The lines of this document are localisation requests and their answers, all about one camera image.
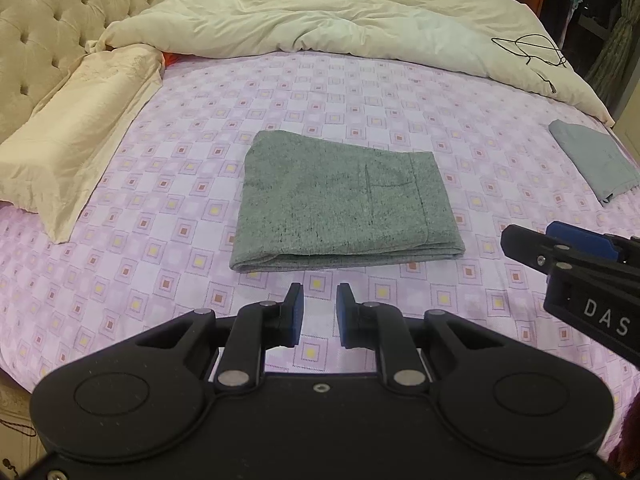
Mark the cream duvet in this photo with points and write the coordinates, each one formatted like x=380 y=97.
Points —
x=502 y=40

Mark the red cloth under duvet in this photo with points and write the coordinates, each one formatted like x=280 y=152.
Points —
x=171 y=58

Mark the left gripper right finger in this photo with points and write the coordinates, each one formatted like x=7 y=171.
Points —
x=393 y=338

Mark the beige satin pillow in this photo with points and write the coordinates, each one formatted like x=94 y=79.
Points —
x=52 y=164

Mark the pink patterned bed sheet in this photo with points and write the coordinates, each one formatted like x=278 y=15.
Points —
x=156 y=236

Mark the green-grey speckled pants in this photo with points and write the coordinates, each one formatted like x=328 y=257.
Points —
x=310 y=204

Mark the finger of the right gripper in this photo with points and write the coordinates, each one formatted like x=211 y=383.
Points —
x=606 y=246
x=542 y=253

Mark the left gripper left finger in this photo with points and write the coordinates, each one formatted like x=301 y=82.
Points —
x=257 y=328

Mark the folded grey garment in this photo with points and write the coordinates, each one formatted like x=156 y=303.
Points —
x=598 y=159

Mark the beige tufted headboard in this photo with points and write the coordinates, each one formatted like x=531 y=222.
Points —
x=41 y=39

